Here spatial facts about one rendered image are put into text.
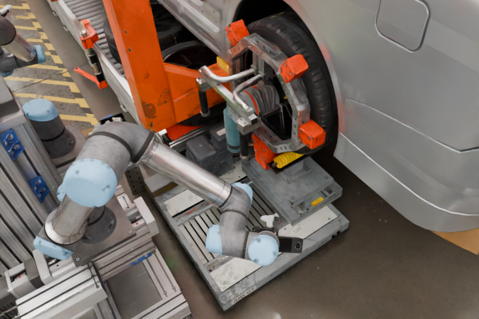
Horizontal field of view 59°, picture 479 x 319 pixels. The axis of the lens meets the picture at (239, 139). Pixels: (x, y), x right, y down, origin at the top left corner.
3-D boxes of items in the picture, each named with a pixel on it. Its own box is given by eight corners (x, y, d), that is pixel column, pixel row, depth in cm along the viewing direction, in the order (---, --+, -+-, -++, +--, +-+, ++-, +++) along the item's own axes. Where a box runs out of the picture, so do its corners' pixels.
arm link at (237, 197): (100, 118, 117) (241, 202, 132) (83, 146, 109) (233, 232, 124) (116, 95, 109) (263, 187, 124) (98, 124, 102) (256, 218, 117)
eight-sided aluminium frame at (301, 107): (306, 168, 197) (313, 74, 159) (294, 174, 195) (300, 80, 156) (241, 107, 230) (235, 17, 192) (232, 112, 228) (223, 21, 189)
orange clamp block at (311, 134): (311, 130, 181) (325, 142, 175) (296, 138, 178) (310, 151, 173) (311, 118, 176) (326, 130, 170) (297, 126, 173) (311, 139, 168)
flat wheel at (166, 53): (268, 87, 290) (267, 58, 274) (202, 142, 256) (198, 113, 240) (199, 56, 322) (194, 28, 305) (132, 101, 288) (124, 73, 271)
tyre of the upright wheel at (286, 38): (383, 59, 161) (279, -22, 194) (336, 82, 152) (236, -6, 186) (345, 159, 213) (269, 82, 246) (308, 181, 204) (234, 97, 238)
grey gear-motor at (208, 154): (261, 166, 265) (260, 126, 240) (204, 197, 251) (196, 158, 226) (245, 149, 276) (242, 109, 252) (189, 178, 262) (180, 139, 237)
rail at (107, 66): (179, 155, 264) (173, 130, 248) (166, 161, 260) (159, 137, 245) (63, 6, 414) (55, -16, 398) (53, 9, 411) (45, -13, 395)
